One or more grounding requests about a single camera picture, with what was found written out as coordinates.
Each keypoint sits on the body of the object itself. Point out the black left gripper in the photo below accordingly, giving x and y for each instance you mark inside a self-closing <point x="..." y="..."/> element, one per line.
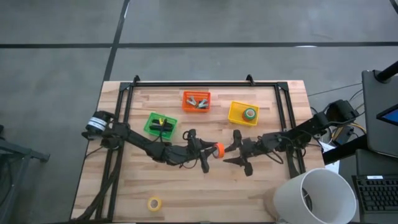
<point x="192" y="149"/>

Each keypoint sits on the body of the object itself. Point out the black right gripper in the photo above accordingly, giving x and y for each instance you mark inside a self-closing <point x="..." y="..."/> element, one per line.
<point x="250" y="146"/>

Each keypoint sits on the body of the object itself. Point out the orange tape roll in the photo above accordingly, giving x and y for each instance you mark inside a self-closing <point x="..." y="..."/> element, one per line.
<point x="220" y="150"/>

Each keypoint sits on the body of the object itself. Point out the green tape roll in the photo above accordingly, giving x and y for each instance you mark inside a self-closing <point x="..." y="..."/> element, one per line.
<point x="245" y="114"/>

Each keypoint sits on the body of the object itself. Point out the small yellow stapler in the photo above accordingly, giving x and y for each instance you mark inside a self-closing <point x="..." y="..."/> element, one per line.
<point x="161" y="120"/>

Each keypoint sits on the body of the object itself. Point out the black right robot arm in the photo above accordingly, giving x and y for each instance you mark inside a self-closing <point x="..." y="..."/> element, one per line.
<point x="298" y="132"/>

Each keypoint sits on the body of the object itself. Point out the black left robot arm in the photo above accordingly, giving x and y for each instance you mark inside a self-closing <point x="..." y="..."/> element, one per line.
<point x="140" y="143"/>

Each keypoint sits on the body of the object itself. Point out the yellow tape roll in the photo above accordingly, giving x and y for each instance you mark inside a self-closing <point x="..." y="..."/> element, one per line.
<point x="149" y="204"/>

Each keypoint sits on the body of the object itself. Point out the green plastic basket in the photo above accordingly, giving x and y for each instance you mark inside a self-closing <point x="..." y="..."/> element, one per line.
<point x="173" y="135"/>

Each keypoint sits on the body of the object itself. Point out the yellow plastic basket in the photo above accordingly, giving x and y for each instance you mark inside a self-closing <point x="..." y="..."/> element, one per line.
<point x="236" y="113"/>

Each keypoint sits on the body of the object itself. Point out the orange plastic basket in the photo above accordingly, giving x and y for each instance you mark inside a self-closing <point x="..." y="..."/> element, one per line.
<point x="186" y="108"/>

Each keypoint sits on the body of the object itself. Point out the white paper sheet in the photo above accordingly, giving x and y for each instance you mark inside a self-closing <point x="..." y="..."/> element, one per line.
<point x="333" y="166"/>

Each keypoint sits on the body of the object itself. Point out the white cylindrical lampshade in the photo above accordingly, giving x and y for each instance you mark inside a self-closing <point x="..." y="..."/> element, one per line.
<point x="326" y="202"/>

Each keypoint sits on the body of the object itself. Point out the black bar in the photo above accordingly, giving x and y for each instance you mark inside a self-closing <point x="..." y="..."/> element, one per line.
<point x="345" y="151"/>

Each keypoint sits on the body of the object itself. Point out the black power box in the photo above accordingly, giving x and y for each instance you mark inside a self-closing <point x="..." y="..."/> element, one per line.
<point x="344" y="135"/>

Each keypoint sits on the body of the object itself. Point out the black keyboard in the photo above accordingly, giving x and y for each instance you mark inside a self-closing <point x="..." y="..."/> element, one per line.
<point x="377" y="194"/>

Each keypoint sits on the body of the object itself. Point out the tablet with blue screen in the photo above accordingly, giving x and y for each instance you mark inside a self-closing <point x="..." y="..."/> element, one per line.
<point x="390" y="116"/>

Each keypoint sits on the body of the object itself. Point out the black pole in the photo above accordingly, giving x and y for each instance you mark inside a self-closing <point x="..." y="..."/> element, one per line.
<point x="388" y="73"/>

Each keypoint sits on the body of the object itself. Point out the black metal stand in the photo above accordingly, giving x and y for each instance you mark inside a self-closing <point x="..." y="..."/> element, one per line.
<point x="18" y="152"/>

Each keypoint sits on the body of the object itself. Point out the black metal table frame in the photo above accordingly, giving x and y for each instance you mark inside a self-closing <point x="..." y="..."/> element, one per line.
<point x="202" y="84"/>

